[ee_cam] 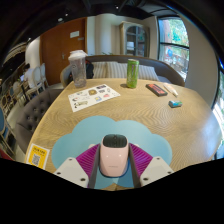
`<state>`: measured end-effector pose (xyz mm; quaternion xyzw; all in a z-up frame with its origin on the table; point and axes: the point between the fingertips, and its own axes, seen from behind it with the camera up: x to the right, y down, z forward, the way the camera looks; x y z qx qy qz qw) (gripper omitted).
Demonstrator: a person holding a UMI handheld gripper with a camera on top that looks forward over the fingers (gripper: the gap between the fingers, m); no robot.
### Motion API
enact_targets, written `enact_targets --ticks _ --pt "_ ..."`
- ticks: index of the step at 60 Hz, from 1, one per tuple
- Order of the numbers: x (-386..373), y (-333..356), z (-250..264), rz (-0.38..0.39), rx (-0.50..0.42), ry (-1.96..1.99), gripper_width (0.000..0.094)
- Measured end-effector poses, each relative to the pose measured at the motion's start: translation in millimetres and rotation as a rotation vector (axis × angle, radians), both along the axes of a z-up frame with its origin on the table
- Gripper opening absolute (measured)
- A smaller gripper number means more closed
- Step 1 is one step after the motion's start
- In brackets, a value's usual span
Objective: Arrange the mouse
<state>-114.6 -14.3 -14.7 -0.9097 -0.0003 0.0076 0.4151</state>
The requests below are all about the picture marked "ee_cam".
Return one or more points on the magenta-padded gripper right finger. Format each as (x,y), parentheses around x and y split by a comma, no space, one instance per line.
(155,170)

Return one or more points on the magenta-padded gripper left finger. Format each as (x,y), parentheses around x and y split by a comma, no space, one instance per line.
(70,170)

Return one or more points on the pink and black computer mouse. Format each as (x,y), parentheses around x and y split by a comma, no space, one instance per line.
(114,158)

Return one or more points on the blue cloud-shaped mouse pad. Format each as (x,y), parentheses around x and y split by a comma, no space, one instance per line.
(100,126)

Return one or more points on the yellow code card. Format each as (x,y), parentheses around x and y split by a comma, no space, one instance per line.
(37,156)

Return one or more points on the grey tufted chair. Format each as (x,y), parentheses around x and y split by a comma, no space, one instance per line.
(33,113)

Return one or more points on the small green blue packet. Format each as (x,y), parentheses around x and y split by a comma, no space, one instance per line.
(175,104)

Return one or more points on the white sticker sheet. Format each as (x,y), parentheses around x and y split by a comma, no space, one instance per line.
(93,97)

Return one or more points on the flat black and red box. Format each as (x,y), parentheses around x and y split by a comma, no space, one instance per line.
(156,89)

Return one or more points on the white squeeze tube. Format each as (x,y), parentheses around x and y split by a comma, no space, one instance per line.
(170,89)

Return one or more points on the black-framed window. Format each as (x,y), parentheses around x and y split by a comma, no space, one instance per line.
(219,113)
(173,43)

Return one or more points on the group of dining chairs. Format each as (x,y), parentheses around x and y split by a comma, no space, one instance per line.
(39,78)

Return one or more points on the striped cushion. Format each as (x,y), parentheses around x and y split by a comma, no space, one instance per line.
(148,72)
(116,70)
(99,70)

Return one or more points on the green drink can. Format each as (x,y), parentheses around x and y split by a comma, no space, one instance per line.
(132,74)

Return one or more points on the grey curved sofa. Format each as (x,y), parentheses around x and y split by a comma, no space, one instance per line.
(166,71)

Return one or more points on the clear shaker bottle white lid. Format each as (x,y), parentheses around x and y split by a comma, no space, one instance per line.
(78,70)

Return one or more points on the brown wooden door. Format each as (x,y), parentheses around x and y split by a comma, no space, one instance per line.
(56,46)

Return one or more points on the glass-door cabinet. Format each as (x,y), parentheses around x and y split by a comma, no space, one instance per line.
(136,39)

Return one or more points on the white paper door sign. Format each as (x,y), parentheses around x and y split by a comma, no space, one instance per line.
(74,34)

